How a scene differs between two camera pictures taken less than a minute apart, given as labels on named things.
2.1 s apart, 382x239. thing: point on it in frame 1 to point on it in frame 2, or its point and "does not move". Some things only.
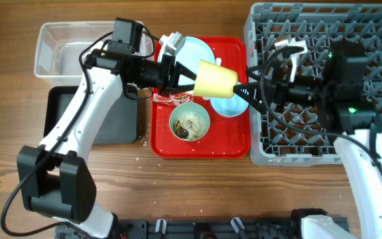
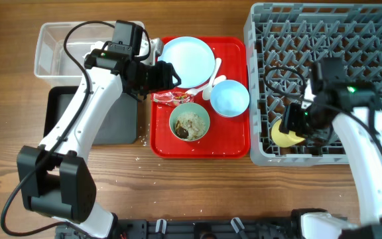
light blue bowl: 228,107 does not move
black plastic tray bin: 120,127 does not move
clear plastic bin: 60,46 does not move
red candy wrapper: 175,99 does not move
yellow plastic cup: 214,81 to 284,140
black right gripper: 256,93 to 288,123
